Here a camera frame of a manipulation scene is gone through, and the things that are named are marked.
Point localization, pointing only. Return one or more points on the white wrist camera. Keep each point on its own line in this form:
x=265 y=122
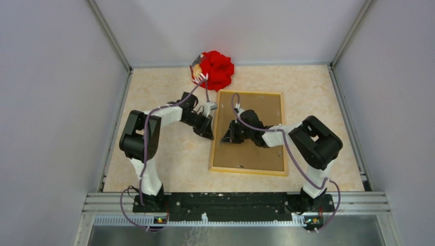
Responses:
x=209 y=107
x=238 y=111

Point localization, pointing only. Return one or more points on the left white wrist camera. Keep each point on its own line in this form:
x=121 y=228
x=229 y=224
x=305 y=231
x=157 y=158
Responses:
x=209 y=107

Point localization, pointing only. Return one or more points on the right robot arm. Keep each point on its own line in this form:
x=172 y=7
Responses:
x=311 y=145

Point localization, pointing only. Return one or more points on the brown cardboard backing board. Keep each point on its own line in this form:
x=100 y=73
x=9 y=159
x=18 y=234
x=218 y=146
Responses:
x=239 y=149

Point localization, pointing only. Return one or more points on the aluminium front rail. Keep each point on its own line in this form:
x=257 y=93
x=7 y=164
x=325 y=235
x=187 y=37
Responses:
x=359 y=218

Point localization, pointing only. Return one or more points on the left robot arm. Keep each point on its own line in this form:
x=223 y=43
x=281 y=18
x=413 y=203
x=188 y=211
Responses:
x=140 y=140

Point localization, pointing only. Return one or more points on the red crumpled cloth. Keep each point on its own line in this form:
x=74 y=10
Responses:
x=215 y=67

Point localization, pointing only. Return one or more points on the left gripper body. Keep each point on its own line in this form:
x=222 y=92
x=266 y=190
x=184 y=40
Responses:
x=199 y=122

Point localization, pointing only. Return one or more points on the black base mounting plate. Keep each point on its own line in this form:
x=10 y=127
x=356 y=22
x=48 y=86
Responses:
x=234 y=207

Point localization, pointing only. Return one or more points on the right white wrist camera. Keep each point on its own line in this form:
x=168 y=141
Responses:
x=238 y=111

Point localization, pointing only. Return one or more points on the yellow wooden picture frame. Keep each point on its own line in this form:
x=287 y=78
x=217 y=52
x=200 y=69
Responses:
x=246 y=157

